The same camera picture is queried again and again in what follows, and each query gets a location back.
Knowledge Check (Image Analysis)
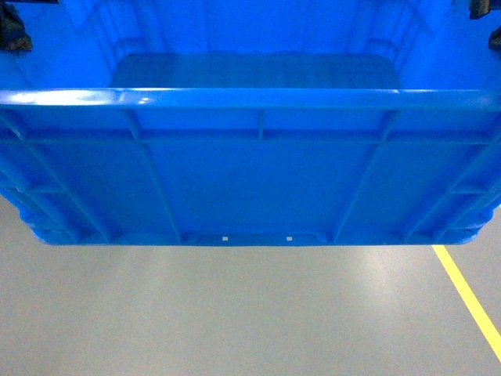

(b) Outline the large blue plastic crate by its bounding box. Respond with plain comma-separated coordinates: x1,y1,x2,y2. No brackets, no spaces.
1,1,500,246

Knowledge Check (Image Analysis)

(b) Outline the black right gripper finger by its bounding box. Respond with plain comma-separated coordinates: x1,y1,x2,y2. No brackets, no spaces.
469,0,492,20
488,27,501,51

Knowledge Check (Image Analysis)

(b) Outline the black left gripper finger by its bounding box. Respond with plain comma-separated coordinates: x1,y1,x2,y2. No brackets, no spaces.
1,2,32,52

